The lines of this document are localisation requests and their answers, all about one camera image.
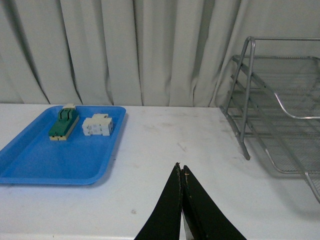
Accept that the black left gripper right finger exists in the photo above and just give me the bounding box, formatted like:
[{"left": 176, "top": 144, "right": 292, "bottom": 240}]
[{"left": 182, "top": 165, "right": 245, "bottom": 240}]

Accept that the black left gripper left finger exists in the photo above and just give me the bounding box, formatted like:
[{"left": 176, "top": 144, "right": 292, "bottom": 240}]
[{"left": 135, "top": 162, "right": 183, "bottom": 240}]

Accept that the silver mesh tray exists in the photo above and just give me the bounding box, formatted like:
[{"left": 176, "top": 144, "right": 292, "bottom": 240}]
[
  {"left": 228, "top": 89, "right": 320, "bottom": 203},
  {"left": 219, "top": 106, "right": 320, "bottom": 175},
  {"left": 227, "top": 55, "right": 320, "bottom": 121}
]

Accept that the blue plastic tray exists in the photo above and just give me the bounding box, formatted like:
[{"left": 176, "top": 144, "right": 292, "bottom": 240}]
[{"left": 0, "top": 105, "right": 126, "bottom": 185}]

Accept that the grey curtain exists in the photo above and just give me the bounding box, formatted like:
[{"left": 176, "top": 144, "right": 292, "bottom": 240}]
[{"left": 0, "top": 0, "right": 320, "bottom": 107}]

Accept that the silver wire rack frame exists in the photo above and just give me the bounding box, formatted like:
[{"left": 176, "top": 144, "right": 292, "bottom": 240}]
[{"left": 221, "top": 36, "right": 320, "bottom": 160}]

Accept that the green knife switch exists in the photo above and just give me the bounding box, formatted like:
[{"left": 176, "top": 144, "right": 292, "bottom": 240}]
[{"left": 48, "top": 103, "right": 80, "bottom": 141}]

